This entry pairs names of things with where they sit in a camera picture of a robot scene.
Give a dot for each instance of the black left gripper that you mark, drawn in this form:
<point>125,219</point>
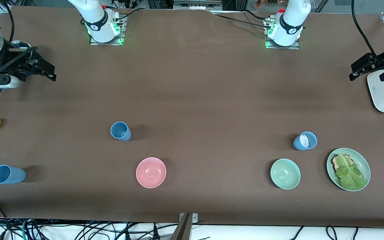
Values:
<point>380,61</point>

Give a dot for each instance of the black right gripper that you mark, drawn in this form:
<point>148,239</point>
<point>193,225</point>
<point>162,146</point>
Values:
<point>13,62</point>

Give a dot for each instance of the white paper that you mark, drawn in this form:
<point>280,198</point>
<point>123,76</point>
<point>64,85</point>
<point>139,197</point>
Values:
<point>304,140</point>

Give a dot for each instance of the blue plastic cup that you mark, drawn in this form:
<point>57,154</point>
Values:
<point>123,133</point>
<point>297,144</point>
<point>12,175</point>

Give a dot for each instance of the glass lid with blue knob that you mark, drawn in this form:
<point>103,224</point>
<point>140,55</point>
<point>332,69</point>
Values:
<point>20,44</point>

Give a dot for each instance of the pale green plate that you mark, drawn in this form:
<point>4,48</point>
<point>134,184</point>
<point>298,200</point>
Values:
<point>362,163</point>

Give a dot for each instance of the toast slice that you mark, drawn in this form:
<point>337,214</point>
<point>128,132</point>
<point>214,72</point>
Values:
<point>336,162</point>

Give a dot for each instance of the green lettuce leaf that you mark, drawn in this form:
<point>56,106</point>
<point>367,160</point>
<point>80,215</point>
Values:
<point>350,176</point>

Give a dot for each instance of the orange artificial plant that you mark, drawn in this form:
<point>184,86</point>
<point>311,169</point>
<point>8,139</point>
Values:
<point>262,3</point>

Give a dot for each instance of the pale green bowl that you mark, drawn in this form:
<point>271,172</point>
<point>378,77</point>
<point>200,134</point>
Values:
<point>285,174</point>

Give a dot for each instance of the pink bowl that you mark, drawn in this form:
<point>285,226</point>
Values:
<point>151,172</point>

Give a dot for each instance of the grey power strip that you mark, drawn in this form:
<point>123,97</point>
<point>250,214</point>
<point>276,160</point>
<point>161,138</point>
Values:
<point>197,5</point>

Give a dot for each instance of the dark metal stand bar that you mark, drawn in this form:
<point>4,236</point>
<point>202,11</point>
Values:
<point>182,231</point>

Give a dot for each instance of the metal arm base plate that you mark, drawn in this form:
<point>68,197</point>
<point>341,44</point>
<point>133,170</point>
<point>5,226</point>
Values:
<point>268,45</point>
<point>122,33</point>

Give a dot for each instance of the small metal bracket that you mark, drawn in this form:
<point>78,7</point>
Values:
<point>195,218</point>

